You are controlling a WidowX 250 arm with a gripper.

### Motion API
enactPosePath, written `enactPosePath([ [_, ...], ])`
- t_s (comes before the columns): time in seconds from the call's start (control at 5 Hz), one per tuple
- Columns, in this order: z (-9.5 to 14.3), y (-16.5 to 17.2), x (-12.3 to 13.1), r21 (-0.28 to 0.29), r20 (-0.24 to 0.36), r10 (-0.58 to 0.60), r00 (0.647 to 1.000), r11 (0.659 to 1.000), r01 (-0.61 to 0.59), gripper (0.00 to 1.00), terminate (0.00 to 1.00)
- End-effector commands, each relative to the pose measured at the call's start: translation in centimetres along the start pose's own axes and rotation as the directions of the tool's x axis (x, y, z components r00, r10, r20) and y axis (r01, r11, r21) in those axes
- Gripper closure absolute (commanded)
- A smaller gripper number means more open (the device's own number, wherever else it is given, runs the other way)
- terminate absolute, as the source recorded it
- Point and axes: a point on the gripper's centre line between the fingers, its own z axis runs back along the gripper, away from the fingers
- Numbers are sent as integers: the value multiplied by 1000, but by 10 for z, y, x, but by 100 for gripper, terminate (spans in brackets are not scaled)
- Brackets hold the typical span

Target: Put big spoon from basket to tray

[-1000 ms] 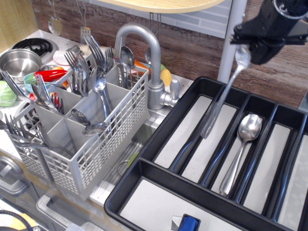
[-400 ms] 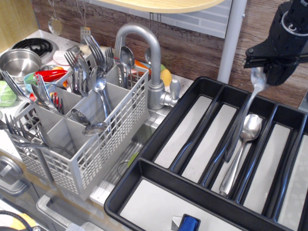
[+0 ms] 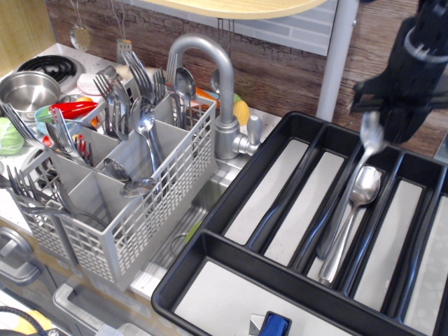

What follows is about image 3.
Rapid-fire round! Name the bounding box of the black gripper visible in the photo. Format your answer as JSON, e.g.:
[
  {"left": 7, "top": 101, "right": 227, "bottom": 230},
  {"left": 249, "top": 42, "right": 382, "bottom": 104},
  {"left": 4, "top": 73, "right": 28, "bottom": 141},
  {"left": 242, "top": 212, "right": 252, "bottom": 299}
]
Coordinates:
[{"left": 351, "top": 71, "right": 447, "bottom": 144}]

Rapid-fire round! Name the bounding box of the big steel spoon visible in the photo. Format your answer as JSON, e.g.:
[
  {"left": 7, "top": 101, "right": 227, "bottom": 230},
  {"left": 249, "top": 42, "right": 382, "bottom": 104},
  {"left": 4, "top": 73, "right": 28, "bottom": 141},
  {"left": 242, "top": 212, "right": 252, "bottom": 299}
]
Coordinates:
[{"left": 316, "top": 111, "right": 387, "bottom": 260}]

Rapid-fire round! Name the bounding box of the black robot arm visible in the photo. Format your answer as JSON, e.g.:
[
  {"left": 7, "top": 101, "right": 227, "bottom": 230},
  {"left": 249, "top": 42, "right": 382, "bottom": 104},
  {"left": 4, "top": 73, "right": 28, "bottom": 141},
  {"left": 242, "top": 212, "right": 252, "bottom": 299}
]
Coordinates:
[{"left": 351, "top": 1, "right": 447, "bottom": 144}]

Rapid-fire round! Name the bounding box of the steel spoon in tray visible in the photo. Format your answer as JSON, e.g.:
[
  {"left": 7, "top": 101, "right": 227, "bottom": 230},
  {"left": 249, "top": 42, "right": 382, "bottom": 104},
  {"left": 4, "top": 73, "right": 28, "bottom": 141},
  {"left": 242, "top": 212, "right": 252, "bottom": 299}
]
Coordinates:
[{"left": 319, "top": 166, "right": 381, "bottom": 286}]

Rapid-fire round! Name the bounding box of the black cutlery tray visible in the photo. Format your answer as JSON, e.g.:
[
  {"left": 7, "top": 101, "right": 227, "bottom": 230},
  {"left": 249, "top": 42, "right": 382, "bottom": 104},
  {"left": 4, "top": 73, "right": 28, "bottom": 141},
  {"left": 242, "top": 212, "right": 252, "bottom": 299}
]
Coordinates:
[{"left": 151, "top": 112, "right": 447, "bottom": 335}]

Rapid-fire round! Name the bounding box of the steel spoon back compartment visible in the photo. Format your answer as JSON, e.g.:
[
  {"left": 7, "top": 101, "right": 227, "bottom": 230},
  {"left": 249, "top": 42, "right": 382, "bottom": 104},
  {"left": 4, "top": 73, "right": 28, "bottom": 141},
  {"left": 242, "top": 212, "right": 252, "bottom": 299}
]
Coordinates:
[{"left": 174, "top": 66, "right": 197, "bottom": 129}]

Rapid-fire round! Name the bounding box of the steel spoon compartment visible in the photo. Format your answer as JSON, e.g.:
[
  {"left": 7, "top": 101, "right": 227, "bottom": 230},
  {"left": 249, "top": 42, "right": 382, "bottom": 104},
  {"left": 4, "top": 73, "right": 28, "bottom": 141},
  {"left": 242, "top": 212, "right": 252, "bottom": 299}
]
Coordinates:
[
  {"left": 135, "top": 104, "right": 162, "bottom": 172},
  {"left": 174, "top": 66, "right": 197, "bottom": 129}
]

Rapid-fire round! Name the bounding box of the steel spoon middle compartment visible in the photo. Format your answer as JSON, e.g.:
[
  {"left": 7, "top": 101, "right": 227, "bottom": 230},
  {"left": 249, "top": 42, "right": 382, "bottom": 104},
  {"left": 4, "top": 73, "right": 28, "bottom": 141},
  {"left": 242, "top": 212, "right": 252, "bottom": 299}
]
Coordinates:
[{"left": 135, "top": 104, "right": 162, "bottom": 172}]

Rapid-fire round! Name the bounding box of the steel spoon lying on basket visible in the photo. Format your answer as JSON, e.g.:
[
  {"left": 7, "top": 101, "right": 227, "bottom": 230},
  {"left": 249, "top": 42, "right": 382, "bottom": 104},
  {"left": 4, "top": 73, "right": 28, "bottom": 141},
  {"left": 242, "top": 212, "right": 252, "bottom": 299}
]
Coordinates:
[{"left": 120, "top": 178, "right": 157, "bottom": 198}]

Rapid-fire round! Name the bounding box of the grey plastic cutlery basket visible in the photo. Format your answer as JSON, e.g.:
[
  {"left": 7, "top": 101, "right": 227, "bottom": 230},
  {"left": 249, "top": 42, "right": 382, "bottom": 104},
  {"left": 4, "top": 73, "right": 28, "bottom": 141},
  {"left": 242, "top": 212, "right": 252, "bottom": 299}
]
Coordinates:
[{"left": 23, "top": 97, "right": 216, "bottom": 291}]

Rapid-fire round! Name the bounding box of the white vertical pole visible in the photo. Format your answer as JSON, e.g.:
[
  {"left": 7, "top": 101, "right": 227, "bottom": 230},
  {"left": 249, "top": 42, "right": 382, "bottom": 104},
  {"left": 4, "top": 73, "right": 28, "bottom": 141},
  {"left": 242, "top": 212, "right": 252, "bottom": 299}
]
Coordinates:
[{"left": 316, "top": 0, "right": 360, "bottom": 122}]

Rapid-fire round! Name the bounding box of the yellow toy corn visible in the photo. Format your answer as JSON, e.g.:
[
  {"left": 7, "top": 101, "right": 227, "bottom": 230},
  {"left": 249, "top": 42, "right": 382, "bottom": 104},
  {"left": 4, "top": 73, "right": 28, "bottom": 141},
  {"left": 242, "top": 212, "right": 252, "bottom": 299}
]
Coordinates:
[{"left": 233, "top": 100, "right": 251, "bottom": 126}]

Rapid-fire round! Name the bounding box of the silver kitchen faucet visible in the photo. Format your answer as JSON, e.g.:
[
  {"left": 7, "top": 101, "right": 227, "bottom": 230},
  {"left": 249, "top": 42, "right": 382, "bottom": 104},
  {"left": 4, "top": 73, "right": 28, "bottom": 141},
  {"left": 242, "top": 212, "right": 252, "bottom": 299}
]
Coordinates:
[{"left": 167, "top": 33, "right": 263, "bottom": 159}]

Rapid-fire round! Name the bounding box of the wooden shelf board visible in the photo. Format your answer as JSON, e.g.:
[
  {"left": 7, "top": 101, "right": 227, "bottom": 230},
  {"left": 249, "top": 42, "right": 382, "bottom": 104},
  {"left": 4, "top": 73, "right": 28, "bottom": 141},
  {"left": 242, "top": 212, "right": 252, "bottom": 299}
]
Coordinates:
[{"left": 145, "top": 0, "right": 325, "bottom": 20}]

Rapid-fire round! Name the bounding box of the blue object at bottom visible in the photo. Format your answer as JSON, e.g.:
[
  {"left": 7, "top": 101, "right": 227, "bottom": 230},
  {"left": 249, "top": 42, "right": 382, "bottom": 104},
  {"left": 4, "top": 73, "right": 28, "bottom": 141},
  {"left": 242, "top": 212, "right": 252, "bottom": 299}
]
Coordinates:
[{"left": 248, "top": 311, "right": 292, "bottom": 336}]

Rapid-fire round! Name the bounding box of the tall steel fork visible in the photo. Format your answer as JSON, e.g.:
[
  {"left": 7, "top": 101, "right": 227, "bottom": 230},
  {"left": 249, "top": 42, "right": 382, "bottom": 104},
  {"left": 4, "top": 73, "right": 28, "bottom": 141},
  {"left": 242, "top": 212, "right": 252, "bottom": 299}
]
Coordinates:
[{"left": 121, "top": 50, "right": 155, "bottom": 106}]

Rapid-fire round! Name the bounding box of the hanging slotted spatula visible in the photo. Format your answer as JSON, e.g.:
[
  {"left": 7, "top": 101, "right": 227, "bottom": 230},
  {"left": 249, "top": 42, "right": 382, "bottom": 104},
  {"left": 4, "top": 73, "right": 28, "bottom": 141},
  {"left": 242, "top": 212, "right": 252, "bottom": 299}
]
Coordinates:
[{"left": 111, "top": 1, "right": 132, "bottom": 65}]

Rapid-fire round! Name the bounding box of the pink round toy plate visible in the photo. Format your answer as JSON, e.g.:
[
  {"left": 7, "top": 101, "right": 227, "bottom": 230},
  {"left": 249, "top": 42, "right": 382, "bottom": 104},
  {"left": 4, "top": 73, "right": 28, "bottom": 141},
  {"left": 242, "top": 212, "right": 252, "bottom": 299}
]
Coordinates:
[{"left": 76, "top": 73, "right": 100, "bottom": 96}]

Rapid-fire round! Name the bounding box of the hanging round strainer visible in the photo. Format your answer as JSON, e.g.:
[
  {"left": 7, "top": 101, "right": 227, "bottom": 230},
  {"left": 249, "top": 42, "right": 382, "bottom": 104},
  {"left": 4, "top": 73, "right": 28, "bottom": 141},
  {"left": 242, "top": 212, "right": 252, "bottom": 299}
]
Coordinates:
[{"left": 69, "top": 0, "right": 92, "bottom": 53}]

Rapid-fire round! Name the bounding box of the red toy utensil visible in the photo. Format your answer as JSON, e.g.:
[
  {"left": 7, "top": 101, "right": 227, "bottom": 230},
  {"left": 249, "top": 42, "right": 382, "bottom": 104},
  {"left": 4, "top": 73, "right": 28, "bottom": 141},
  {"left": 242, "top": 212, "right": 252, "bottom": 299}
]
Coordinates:
[{"left": 50, "top": 101, "right": 98, "bottom": 119}]

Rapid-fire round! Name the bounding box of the black stove coil burner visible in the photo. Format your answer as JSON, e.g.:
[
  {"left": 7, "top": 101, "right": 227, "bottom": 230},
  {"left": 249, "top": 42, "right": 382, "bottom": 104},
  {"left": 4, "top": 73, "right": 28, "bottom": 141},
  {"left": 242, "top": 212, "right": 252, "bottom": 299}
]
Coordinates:
[{"left": 17, "top": 55, "right": 78, "bottom": 83}]

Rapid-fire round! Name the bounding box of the stainless steel pot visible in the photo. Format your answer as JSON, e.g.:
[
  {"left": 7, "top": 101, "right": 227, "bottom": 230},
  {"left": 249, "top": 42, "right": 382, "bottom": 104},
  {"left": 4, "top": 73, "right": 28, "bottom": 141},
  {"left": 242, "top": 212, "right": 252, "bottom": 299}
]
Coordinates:
[{"left": 1, "top": 71, "right": 61, "bottom": 121}]

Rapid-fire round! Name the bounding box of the steel fork front left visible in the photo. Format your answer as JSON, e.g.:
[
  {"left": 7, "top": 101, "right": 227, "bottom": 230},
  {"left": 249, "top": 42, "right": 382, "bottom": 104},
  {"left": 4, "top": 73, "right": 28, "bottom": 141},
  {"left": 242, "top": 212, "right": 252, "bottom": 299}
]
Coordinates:
[{"left": 6, "top": 166, "right": 68, "bottom": 216}]

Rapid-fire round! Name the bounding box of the steel fork left leaning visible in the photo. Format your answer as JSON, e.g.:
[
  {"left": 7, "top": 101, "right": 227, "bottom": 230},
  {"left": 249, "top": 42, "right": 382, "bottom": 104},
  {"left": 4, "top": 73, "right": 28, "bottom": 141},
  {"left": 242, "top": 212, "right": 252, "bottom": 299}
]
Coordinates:
[{"left": 1, "top": 102, "right": 87, "bottom": 166}]

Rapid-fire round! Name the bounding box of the green toy cabbage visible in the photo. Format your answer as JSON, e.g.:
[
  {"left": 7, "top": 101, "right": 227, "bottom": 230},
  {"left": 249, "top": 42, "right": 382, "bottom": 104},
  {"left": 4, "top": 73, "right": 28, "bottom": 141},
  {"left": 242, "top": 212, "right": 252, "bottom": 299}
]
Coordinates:
[{"left": 1, "top": 117, "right": 25, "bottom": 156}]

